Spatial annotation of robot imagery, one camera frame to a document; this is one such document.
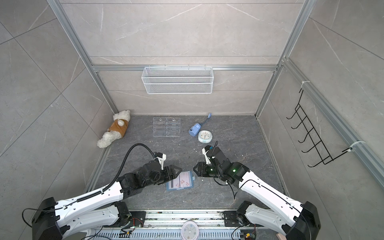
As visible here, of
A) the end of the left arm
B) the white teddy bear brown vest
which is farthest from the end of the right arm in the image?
the white teddy bear brown vest

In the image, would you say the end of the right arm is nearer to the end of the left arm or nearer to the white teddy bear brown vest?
the end of the left arm

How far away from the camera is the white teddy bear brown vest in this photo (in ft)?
3.08
